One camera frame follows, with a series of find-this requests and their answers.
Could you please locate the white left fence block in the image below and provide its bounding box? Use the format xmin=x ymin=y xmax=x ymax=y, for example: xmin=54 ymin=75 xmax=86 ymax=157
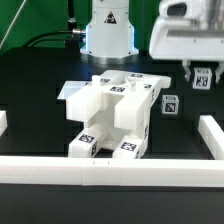
xmin=0 ymin=111 xmax=7 ymax=136

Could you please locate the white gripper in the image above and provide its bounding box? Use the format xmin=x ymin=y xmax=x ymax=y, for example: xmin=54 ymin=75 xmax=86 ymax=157
xmin=149 ymin=0 xmax=224 ymax=82

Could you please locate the white chair seat part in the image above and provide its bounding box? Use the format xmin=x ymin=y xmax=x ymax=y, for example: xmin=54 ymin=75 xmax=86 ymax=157
xmin=83 ymin=84 xmax=151 ymax=151

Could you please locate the white diagonal rod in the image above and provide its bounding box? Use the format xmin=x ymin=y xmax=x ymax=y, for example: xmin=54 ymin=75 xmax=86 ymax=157
xmin=0 ymin=0 xmax=27 ymax=51

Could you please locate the white cube near marker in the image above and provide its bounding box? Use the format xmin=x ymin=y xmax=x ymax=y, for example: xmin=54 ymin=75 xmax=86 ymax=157
xmin=162 ymin=95 xmax=179 ymax=115

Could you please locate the white fence bar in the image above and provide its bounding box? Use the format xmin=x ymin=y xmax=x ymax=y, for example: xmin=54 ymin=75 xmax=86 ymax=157
xmin=0 ymin=156 xmax=224 ymax=188
xmin=198 ymin=115 xmax=224 ymax=161

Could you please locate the white cube marker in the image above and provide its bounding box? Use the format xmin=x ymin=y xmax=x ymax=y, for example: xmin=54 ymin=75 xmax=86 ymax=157
xmin=193 ymin=67 xmax=212 ymax=90
xmin=162 ymin=95 xmax=179 ymax=115

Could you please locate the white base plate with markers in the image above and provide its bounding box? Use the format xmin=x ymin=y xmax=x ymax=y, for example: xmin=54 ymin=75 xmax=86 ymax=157
xmin=57 ymin=81 xmax=88 ymax=100

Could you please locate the black cable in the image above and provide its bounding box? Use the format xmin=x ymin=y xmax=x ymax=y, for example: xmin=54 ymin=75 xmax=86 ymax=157
xmin=23 ymin=30 xmax=75 ymax=48

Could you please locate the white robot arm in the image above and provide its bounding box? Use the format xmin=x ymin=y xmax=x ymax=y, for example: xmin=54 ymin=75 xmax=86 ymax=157
xmin=81 ymin=0 xmax=224 ymax=76

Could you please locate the black cable connector post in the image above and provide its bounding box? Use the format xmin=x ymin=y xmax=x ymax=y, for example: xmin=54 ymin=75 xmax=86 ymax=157
xmin=65 ymin=0 xmax=86 ymax=51

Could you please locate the white chair back frame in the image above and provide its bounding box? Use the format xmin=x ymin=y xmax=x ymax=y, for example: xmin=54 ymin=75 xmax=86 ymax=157
xmin=66 ymin=70 xmax=171 ymax=130

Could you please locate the white right fence bar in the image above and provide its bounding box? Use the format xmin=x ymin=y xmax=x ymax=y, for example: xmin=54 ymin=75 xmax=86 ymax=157
xmin=198 ymin=115 xmax=224 ymax=161

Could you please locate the white front fence bar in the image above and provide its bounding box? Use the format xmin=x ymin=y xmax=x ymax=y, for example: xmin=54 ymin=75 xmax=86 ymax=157
xmin=0 ymin=156 xmax=224 ymax=188

